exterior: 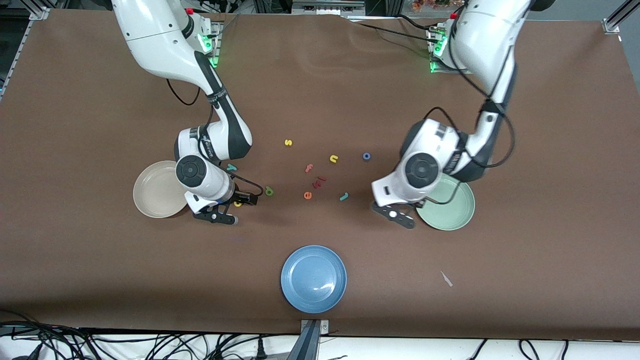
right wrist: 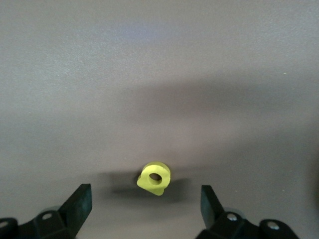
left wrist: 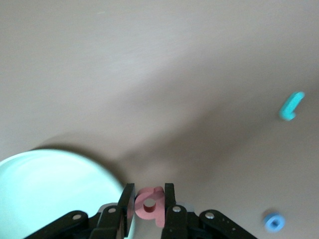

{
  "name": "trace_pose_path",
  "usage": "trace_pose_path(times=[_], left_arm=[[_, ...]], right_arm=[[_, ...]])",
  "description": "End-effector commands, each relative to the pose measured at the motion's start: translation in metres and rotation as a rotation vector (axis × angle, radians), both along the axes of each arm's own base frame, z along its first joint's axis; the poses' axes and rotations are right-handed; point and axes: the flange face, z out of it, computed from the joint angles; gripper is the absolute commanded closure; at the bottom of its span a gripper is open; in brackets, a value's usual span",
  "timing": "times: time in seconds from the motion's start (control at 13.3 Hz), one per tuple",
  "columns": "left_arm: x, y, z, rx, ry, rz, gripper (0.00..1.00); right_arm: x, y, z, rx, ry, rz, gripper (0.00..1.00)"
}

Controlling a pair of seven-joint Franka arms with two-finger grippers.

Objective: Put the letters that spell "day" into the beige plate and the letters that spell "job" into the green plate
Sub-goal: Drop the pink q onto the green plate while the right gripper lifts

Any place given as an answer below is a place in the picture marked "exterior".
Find light green plate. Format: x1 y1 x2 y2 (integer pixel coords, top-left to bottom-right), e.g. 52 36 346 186
416 172 476 232

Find beige brown plate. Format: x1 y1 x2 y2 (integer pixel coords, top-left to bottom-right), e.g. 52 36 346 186
132 160 195 219

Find blue plate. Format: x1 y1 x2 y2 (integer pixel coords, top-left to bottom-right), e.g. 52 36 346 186
280 244 348 315

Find brown table cover sheet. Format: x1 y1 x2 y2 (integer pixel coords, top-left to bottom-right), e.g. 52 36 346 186
0 9 640 342

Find orange artificial flowers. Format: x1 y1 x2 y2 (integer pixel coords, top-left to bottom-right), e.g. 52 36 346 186
411 0 463 13

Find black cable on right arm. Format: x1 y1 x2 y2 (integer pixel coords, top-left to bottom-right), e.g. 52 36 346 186
166 77 265 198

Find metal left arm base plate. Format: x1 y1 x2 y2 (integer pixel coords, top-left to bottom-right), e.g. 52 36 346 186
429 25 473 75

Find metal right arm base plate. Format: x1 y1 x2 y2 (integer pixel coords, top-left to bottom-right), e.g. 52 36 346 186
200 20 222 69

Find metal post with bracket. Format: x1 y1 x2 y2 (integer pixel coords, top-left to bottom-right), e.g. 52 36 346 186
286 319 331 360

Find black cable across table edge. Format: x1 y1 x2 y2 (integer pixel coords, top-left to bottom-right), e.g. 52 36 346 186
350 14 441 45

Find metal frame behind table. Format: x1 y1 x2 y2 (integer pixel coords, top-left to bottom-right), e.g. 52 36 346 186
291 0 367 17

